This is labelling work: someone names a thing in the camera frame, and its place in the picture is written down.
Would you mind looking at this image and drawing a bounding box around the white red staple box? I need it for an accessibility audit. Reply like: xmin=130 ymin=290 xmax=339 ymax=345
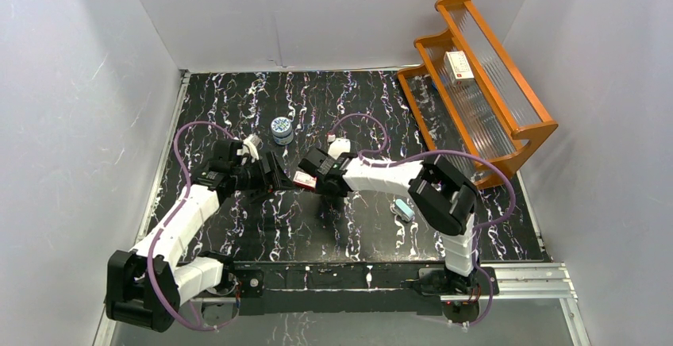
xmin=292 ymin=170 xmax=317 ymax=191

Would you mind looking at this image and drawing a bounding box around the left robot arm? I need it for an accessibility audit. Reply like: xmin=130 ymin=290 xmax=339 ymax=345
xmin=105 ymin=135 xmax=294 ymax=333

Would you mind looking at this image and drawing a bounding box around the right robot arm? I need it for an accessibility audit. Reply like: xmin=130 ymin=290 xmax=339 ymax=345
xmin=292 ymin=148 xmax=479 ymax=294

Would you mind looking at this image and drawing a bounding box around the blue white round tin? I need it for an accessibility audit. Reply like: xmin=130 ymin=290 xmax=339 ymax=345
xmin=270 ymin=117 xmax=294 ymax=146

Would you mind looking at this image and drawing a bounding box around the light blue eraser block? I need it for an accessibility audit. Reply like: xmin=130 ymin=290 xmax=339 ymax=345
xmin=390 ymin=198 xmax=415 ymax=223

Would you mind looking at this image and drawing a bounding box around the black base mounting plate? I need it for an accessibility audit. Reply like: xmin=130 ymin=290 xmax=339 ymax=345
xmin=185 ymin=262 xmax=499 ymax=317

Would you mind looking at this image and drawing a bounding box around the orange wooden shelf rack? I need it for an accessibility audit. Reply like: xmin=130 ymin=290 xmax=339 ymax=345
xmin=397 ymin=0 xmax=558 ymax=178

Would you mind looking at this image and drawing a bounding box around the white red box on shelf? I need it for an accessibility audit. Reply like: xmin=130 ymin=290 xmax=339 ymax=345
xmin=444 ymin=51 xmax=475 ymax=86

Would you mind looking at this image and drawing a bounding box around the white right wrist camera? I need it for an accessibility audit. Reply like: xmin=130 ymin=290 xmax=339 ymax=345
xmin=327 ymin=133 xmax=352 ymax=159

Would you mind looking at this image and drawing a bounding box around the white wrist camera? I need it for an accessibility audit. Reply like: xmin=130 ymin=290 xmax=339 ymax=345
xmin=327 ymin=133 xmax=352 ymax=159
xmin=237 ymin=134 xmax=261 ymax=164

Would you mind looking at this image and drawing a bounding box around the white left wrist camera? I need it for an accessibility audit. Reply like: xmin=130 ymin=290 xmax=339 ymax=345
xmin=237 ymin=134 xmax=261 ymax=164

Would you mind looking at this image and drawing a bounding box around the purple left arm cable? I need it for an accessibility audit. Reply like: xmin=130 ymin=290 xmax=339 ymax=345
xmin=144 ymin=120 xmax=237 ymax=333

